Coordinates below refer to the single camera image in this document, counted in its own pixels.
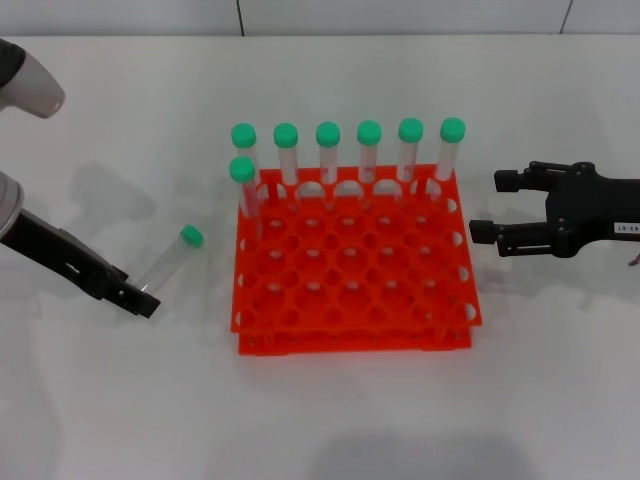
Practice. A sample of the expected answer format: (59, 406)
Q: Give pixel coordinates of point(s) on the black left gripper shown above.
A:
(65, 255)

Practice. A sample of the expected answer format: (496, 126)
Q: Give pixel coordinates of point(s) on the orange plastic test tube rack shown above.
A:
(350, 345)

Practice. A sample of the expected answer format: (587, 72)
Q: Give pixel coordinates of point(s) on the green capped clear test tube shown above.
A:
(369, 132)
(243, 135)
(241, 169)
(167, 262)
(285, 135)
(452, 129)
(410, 130)
(327, 134)

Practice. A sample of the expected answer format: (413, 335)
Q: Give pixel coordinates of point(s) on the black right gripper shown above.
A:
(595, 210)

